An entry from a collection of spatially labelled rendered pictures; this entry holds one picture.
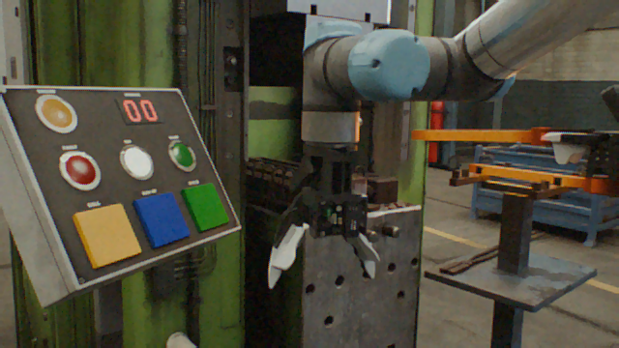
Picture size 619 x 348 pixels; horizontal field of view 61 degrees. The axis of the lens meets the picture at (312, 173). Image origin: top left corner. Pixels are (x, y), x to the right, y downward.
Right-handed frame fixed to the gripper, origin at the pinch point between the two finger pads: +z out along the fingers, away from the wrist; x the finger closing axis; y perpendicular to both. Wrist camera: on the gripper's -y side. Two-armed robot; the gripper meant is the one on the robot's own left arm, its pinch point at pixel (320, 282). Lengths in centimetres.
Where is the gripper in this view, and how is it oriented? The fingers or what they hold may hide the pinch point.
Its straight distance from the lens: 75.6
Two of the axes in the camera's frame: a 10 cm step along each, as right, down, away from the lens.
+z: -0.2, 9.9, 1.6
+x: 9.5, -0.3, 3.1
